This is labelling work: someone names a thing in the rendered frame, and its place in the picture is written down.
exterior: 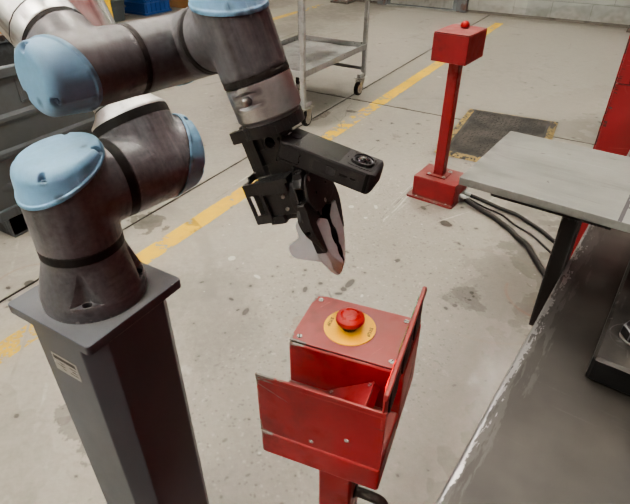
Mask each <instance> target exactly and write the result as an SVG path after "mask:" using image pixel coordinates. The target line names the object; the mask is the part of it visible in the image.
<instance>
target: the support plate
mask: <svg viewBox="0 0 630 504"><path fill-rule="evenodd" d="M459 185H463V186H466V187H470V188H473V189H477V190H480V191H484V192H487V193H491V194H494V195H498V196H501V197H505V198H508V199H512V200H515V201H519V202H522V203H526V204H529V205H533V206H536V207H540V208H543V209H547V210H550V211H554V212H557V213H561V214H564V215H568V216H571V217H575V218H579V219H582V220H586V221H589V222H593V223H596V224H600V225H603V226H607V227H610V228H614V229H617V230H621V231H624V232H628V233H630V209H629V208H628V209H627V212H626V214H625V216H624V218H623V221H622V222H620V221H618V219H619V217H620V214H621V212H622V210H623V208H624V206H625V204H626V202H627V199H628V197H629V195H630V157H627V156H623V155H618V154H614V153H609V152H605V151H600V150H596V149H591V148H586V147H582V146H577V145H573V144H568V143H564V142H559V141H555V140H550V139H546V138H541V137H537V136H532V135H528V134H523V133H519V132H514V131H510V132H509V133H508V134H507V135H506V136H505V137H503V138H502V139H501V140H500V141H499V142H498V143H497V144H496V145H495V146H493V147H492V148H491V149H490V150H489V151H488V152H487V153H486V154H485V155H484V156H482V157H481V158H480V159H479V160H478V161H477V162H476V163H475V164H474V165H473V166H471V167H470V168H469V169H468V170H467V171H466V172H465V173H464V174H463V175H462V176H460V178H459ZM629 207H630V205H629Z"/></svg>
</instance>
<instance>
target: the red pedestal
mask: <svg viewBox="0 0 630 504"><path fill-rule="evenodd" d="M486 34H487V28H485V27H477V26H470V23H469V21H466V20H465V21H463V22H462V23H461V24H451V25H449V26H446V27H444V28H441V29H439V30H436V31H434V37H433V45H432V53H431V60H432V61H438V62H444V63H449V66H448V73H447V80H446V87H445V94H444V101H443V108H442V115H441V122H440V129H439V136H438V143H437V151H436V158H435V165H434V164H430V163H429V164H428V165H426V166H425V167H424V168H423V169H422V170H420V171H419V172H418V173H416V174H415V175H414V181H413V189H411V190H410V191H409V192H408V193H407V194H406V195H407V196H409V197H412V198H415V199H418V200H421V201H425V202H428V203H431V204H434V205H437V206H441V207H444V208H447V209H452V208H453V207H454V206H455V205H456V204H457V203H458V202H459V201H458V197H459V194H460V193H462V192H463V191H464V190H465V189H467V187H466V186H463V185H459V178H460V176H462V175H463V174H464V173H463V172H459V171H456V170H452V169H448V168H447V163H448V157H449V150H450V144H451V138H452V131H453V125H454V119H455V112H456V106H457V100H458V93H459V87H460V81H461V74H462V68H463V66H466V65H468V64H470V63H471V62H473V61H475V60H477V59H478V58H480V57H482V56H483V51H484V45H485V39H486Z"/></svg>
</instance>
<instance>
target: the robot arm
mask: <svg viewBox="0 0 630 504"><path fill-rule="evenodd" d="M188 6H189V7H186V8H184V9H182V10H180V11H177V12H175V13H171V14H168V15H162V16H157V17H151V18H145V19H140V20H134V21H128V22H121V23H115V21H114V19H113V17H112V15H111V13H110V11H109V9H108V7H107V5H106V3H105V1H104V0H0V32H1V33H2V34H3V35H4V36H5V37H6V38H7V39H8V40H9V42H10V43H11V44H12V45H13V46H14V47H15V52H14V63H15V68H16V72H17V75H18V78H19V81H20V83H21V86H22V88H23V90H25V91H26V92H27V94H28V97H29V100H30V101H31V102H32V104H33V105H34V106H35V107H36V108H37V109H38V110H39V111H40V112H42V113H43V114H45V115H47V116H51V117H62V116H66V115H74V114H78V113H87V112H91V111H93V112H94V113H95V121H94V124H93V127H92V130H91V131H92V133H93V135H92V134H89V133H85V132H70V133H68V134H66V135H63V134H58V135H54V136H51V137H48V138H45V139H42V140H40V141H38V142H36V143H34V144H32V145H30V146H28V147H27V148H25V149H24V150H23V151H21V152H20V153H19V154H18V155H17V156H16V158H15V160H14V161H13V162H12V164H11V167H10V178H11V182H12V185H13V188H14V197H15V200H16V203H17V204H18V206H19V207H20V209H21V211H22V214H23V217H24V219H25V222H26V225H27V227H28V230H29V233H30V235H31V238H32V241H33V243H34V246H35V249H36V251H37V254H38V257H39V260H40V269H39V289H38V293H39V299H40V301H41V304H42V307H43V309H44V311H45V313H46V314H47V315H48V316H49V317H51V318H52V319H54V320H56V321H59V322H62V323H67V324H89V323H95V322H99V321H103V320H107V319H110V318H112V317H115V316H117V315H119V314H121V313H123V312H125V311H126V310H128V309H129V308H131V307H132V306H133V305H135V304H136V303H137V302H138V301H139V300H140V299H141V297H142V296H143V295H144V293H145V291H146V288H147V277H146V273H145V269H144V266H143V264H142V263H141V261H140V260H139V258H138V257H137V256H136V254H135V253H134V251H133V250H132V248H131V247H130V246H129V244H128V243H127V241H126V240H125V237H124V234H123V229H122V225H121V221H122V220H124V219H126V218H128V217H130V216H132V215H135V214H137V213H140V212H142V211H144V210H146V209H149V208H151V207H153V206H155V205H157V204H160V203H162V202H164V201H166V200H169V199H171V198H176V197H178V196H180V195H181V194H182V193H183V192H185V191H187V190H189V189H191V188H193V187H194V186H196V185H197V184H198V183H199V181H200V180H201V178H202V176H203V173H204V165H205V151H204V146H203V142H202V139H201V136H200V134H199V132H198V130H197V128H196V126H195V125H194V124H193V122H192V121H191V120H188V118H187V117H186V116H185V115H182V114H178V113H171V111H170V109H169V107H168V105H167V103H166V101H165V100H164V99H162V98H159V97H157V96H154V95H152V94H151V93H152V92H156V91H159V90H163V89H166V88H170V87H173V86H182V85H186V84H189V83H191V82H193V81H195V80H198V79H201V78H205V77H208V76H212V75H215V74H218V75H219V78H220V80H221V83H222V85H223V87H224V90H225V91H226V94H227V96H228V99H229V101H230V104H231V106H232V109H233V111H234V114H235V116H236V119H237V121H238V124H240V125H241V127H240V128H239V130H238V131H234V132H232V133H230V134H229V135H230V138H231V140H232V142H233V145H237V144H241V143H242V145H243V147H244V150H245V152H246V155H247V157H248V160H249V162H250V165H251V167H252V170H253V173H252V174H251V175H250V176H249V177H247V178H248V182H246V183H245V184H244V185H243V186H242V189H243V191H244V193H245V196H246V198H247V200H248V203H249V205H250V208H251V210H252V212H253V215H254V217H255V219H256V222H257V224H258V225H261V224H268V223H272V225H277V224H284V223H287V222H288V221H289V219H292V218H297V222H296V225H295V227H296V230H297V233H298V236H299V237H298V239H297V240H296V241H294V242H293V243H292V244H290V246H289V251H290V253H291V255H292V256H293V257H295V258H297V259H302V260H309V261H317V262H322V263H323V264H324V265H325V266H326V267H327V268H328V269H329V270H330V271H331V272H332V273H334V274H335V275H340V274H341V272H342V271H343V267H344V262H345V234H344V228H343V227H344V221H343V214H342V207H341V202H340V197H339V194H338V191H337V188H336V186H335V183H338V184H340V185H343V186H345V187H348V188H350V189H353V190H355V191H358V192H360V193H363V194H368V193H369V192H371V190H372V189H373V188H374V187H375V185H376V184H377V183H378V181H379V180H380V177H381V173H382V170H383V167H384V163H383V160H380V159H378V158H375V157H373V156H370V155H368V154H365V153H362V152H360V151H357V150H354V149H352V148H349V147H346V146H344V145H341V144H339V143H336V142H333V141H331V140H328V139H326V138H323V137H320V136H318V135H315V134H312V133H310V132H307V131H305V130H302V129H299V128H295V129H294V130H292V129H293V128H292V127H294V126H296V125H298V124H299V123H301V122H302V121H303V120H304V119H305V116H304V113H303V110H302V107H301V106H300V105H299V104H300V102H301V98H300V95H299V92H298V89H297V86H296V83H295V81H294V78H293V75H292V72H291V69H290V67H289V64H288V61H287V58H286V55H285V52H284V49H283V47H282V44H281V41H280V38H279V35H278V32H277V29H276V26H275V23H274V20H273V17H272V14H271V11H270V8H269V0H189V2H188ZM257 179H258V181H255V180H257ZM254 181H255V182H254ZM252 182H254V183H253V184H251V183H252ZM334 182H335V183H334ZM252 196H253V197H254V200H255V202H256V204H257V207H258V209H259V212H260V214H261V215H258V214H257V212H256V209H255V207H254V205H253V202H252V200H251V198H250V197H252Z"/></svg>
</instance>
